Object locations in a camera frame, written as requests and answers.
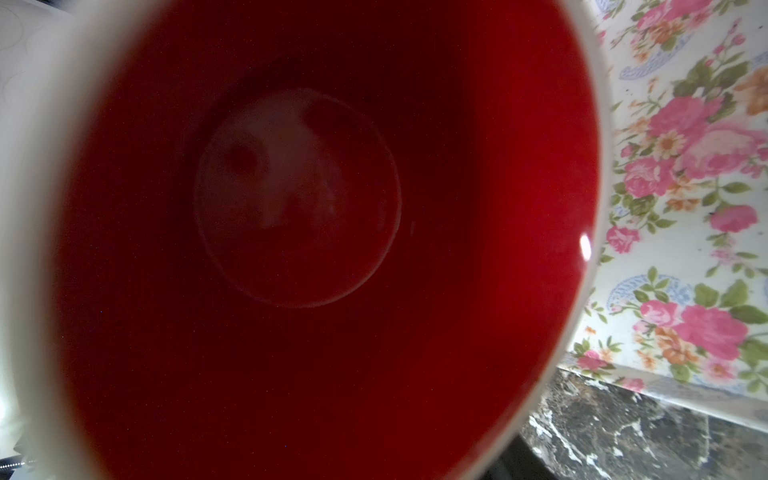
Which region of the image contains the white mug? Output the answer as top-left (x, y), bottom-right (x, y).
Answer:
top-left (1, 1), bottom-right (611, 479)

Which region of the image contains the floral rectangular tray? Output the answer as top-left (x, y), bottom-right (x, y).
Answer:
top-left (562, 1), bottom-right (767, 430)

